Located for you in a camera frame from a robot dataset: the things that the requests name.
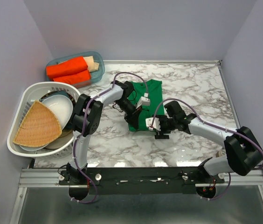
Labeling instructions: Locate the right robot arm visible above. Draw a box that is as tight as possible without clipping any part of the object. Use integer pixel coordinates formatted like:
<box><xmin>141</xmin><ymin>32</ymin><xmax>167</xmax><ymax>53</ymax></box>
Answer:
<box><xmin>145</xmin><ymin>98</ymin><xmax>263</xmax><ymax>183</ymax></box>

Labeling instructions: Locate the rolled orange t-shirt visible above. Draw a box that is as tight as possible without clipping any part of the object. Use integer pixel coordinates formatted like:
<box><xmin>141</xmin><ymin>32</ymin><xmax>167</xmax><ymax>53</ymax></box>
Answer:
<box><xmin>46</xmin><ymin>56</ymin><xmax>88</xmax><ymax>79</ymax></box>
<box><xmin>53</xmin><ymin>70</ymin><xmax>91</xmax><ymax>85</ymax></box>

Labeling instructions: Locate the small metal cup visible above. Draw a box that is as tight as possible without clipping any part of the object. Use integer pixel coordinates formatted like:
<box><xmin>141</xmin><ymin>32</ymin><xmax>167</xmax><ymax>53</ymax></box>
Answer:
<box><xmin>215</xmin><ymin>150</ymin><xmax>226</xmax><ymax>158</ymax></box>

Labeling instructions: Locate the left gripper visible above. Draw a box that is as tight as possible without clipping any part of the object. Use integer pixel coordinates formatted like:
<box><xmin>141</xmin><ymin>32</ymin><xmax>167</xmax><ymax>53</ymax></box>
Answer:
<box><xmin>115</xmin><ymin>99</ymin><xmax>143</xmax><ymax>130</ymax></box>

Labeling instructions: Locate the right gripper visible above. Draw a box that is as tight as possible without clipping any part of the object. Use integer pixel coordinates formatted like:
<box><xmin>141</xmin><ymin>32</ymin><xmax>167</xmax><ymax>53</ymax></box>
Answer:
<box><xmin>154</xmin><ymin>114</ymin><xmax>177</xmax><ymax>140</ymax></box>

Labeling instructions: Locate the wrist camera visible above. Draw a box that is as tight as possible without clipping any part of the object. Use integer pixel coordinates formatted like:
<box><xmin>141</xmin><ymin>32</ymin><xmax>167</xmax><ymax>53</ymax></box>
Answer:
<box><xmin>136</xmin><ymin>97</ymin><xmax>150</xmax><ymax>108</ymax></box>
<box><xmin>145</xmin><ymin>115</ymin><xmax>167</xmax><ymax>132</ymax></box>

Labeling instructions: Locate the dark teal plate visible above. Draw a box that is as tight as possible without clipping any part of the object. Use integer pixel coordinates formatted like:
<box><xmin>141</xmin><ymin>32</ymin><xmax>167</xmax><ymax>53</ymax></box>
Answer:
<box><xmin>39</xmin><ymin>91</ymin><xmax>76</xmax><ymax>129</ymax></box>

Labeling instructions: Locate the white plastic basket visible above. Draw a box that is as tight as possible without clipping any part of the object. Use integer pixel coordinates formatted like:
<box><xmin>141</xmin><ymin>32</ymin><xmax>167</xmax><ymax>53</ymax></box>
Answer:
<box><xmin>7</xmin><ymin>82</ymin><xmax>80</xmax><ymax>159</ymax></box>

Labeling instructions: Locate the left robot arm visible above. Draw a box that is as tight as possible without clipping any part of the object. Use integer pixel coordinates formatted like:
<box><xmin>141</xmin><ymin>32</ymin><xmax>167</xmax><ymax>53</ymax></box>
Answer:
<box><xmin>66</xmin><ymin>81</ymin><xmax>142</xmax><ymax>184</ymax></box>

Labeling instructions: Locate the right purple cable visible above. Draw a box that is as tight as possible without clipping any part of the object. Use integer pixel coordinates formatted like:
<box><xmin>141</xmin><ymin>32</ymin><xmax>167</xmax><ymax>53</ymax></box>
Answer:
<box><xmin>149</xmin><ymin>98</ymin><xmax>263</xmax><ymax>201</ymax></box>

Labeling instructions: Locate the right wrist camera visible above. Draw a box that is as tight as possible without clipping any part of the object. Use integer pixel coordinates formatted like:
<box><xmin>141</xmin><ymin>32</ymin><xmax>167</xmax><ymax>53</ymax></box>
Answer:
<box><xmin>145</xmin><ymin>115</ymin><xmax>167</xmax><ymax>132</ymax></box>

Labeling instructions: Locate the aluminium rail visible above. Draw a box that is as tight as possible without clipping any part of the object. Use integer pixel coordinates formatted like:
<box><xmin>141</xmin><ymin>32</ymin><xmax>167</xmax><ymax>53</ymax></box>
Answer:
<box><xmin>18</xmin><ymin>168</ymin><xmax>263</xmax><ymax>188</ymax></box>

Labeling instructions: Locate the upper rolled orange t-shirt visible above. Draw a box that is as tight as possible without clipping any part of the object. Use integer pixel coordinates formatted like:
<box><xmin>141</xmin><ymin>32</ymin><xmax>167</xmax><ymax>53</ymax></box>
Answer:
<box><xmin>46</xmin><ymin>56</ymin><xmax>88</xmax><ymax>79</ymax></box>

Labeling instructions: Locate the wicker fan-shaped tray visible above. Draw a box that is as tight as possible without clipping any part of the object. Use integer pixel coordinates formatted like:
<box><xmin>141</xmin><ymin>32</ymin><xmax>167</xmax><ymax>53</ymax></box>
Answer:
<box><xmin>13</xmin><ymin>101</ymin><xmax>62</xmax><ymax>147</ymax></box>

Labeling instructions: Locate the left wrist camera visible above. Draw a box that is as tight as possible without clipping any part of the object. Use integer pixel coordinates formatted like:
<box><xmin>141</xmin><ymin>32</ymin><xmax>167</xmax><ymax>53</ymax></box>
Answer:
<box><xmin>136</xmin><ymin>97</ymin><xmax>150</xmax><ymax>108</ymax></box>

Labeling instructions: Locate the white bowl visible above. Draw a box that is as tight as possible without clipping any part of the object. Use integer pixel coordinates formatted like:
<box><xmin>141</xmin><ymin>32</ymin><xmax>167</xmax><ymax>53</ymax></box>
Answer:
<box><xmin>41</xmin><ymin>95</ymin><xmax>73</xmax><ymax>129</ymax></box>

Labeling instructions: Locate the purple cable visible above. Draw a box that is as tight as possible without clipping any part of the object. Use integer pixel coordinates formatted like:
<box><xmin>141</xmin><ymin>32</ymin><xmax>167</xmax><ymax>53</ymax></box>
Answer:
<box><xmin>69</xmin><ymin>72</ymin><xmax>149</xmax><ymax>204</ymax></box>
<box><xmin>149</xmin><ymin>98</ymin><xmax>263</xmax><ymax>201</ymax></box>

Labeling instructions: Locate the beige plate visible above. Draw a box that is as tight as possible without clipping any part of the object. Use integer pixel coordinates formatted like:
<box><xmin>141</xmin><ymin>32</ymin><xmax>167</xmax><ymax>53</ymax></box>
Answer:
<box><xmin>45</xmin><ymin>128</ymin><xmax>73</xmax><ymax>150</ymax></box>

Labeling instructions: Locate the lower rolled orange t-shirt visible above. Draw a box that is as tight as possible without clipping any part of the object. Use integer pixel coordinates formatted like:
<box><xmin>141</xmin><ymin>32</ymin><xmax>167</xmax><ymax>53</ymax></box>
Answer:
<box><xmin>53</xmin><ymin>70</ymin><xmax>91</xmax><ymax>85</ymax></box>

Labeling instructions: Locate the black mounting base plate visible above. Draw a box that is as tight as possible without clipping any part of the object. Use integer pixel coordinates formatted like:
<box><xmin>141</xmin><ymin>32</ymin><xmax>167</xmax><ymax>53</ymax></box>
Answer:
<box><xmin>59</xmin><ymin>167</ymin><xmax>224</xmax><ymax>195</ymax></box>

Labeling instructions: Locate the green t-shirt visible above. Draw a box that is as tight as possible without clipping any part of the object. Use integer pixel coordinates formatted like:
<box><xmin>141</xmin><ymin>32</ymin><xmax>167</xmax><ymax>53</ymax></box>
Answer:
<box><xmin>128</xmin><ymin>79</ymin><xmax>165</xmax><ymax>133</ymax></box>

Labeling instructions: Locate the rolled beige t-shirt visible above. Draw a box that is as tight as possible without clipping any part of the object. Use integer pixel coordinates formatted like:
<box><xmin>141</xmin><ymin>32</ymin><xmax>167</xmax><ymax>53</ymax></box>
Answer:
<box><xmin>83</xmin><ymin>56</ymin><xmax>99</xmax><ymax>72</ymax></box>

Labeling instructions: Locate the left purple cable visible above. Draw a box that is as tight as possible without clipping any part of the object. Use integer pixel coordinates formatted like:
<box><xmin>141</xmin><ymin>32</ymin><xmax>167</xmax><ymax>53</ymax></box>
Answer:
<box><xmin>69</xmin><ymin>72</ymin><xmax>149</xmax><ymax>204</ymax></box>

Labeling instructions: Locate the blue plastic bin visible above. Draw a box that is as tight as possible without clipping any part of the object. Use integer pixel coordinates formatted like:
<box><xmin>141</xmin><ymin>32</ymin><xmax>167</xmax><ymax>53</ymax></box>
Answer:
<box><xmin>46</xmin><ymin>51</ymin><xmax>105</xmax><ymax>89</ymax></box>

